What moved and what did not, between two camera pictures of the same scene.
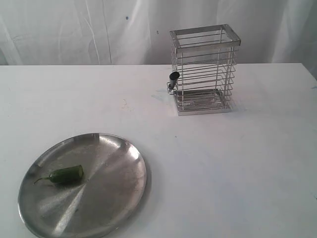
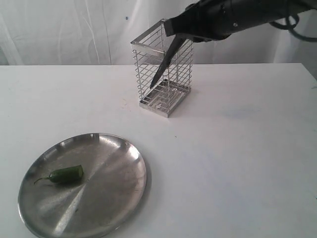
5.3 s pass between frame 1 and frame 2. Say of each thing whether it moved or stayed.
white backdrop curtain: stayed
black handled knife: moved
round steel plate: stayed
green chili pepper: stayed
